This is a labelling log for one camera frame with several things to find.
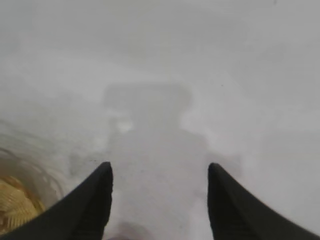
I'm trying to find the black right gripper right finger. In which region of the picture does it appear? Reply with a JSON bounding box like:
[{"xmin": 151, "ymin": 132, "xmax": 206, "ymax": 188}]
[{"xmin": 207, "ymin": 162, "xmax": 320, "ymax": 240}]

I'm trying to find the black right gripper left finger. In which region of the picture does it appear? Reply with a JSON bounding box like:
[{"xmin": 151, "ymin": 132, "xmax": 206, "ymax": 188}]
[{"xmin": 0, "ymin": 161, "xmax": 114, "ymax": 240}]

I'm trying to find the woven yellow wicker basket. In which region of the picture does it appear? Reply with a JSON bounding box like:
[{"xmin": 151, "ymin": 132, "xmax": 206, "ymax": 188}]
[{"xmin": 0, "ymin": 146, "xmax": 66, "ymax": 217}]

